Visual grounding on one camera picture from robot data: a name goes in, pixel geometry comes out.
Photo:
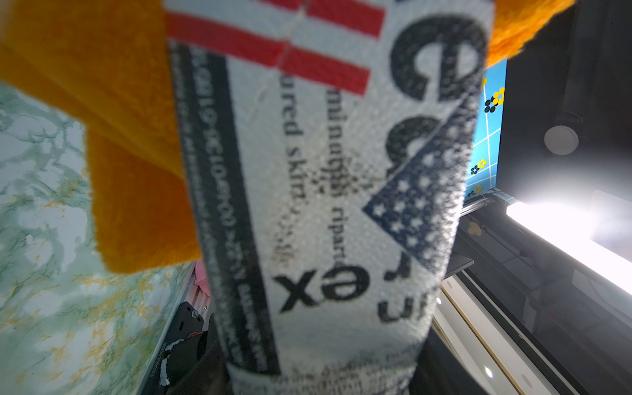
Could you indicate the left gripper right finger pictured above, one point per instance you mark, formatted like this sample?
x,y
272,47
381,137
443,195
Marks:
x,y
439,372

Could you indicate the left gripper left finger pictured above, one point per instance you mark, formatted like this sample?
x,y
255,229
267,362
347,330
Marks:
x,y
196,364

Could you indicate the newspaper print pouch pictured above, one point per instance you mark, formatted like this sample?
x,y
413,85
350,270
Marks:
x,y
325,145

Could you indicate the orange towel cloth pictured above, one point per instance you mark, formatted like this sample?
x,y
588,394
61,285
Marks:
x,y
105,63

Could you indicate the ceiling light strip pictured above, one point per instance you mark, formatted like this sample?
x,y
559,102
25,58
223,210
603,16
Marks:
x,y
570,230

